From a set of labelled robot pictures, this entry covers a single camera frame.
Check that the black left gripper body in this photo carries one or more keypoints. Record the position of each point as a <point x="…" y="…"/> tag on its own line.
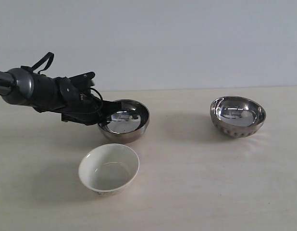
<point x="58" y="95"/>

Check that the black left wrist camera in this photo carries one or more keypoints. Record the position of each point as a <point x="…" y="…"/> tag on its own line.
<point x="83" y="81"/>

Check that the smooth stainless steel bowl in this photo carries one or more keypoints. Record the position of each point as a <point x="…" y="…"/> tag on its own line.
<point x="127" y="125"/>

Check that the white ceramic bowl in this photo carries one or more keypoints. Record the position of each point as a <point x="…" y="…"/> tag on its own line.
<point x="109" y="169"/>

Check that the ribbed stainless steel bowl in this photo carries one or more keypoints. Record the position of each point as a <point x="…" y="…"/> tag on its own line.
<point x="236" y="116"/>

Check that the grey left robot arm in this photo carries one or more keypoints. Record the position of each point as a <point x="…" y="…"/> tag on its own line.
<point x="16" y="87"/>

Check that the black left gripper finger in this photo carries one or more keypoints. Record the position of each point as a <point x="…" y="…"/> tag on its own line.
<point x="110" y="107"/>
<point x="88" y="120"/>

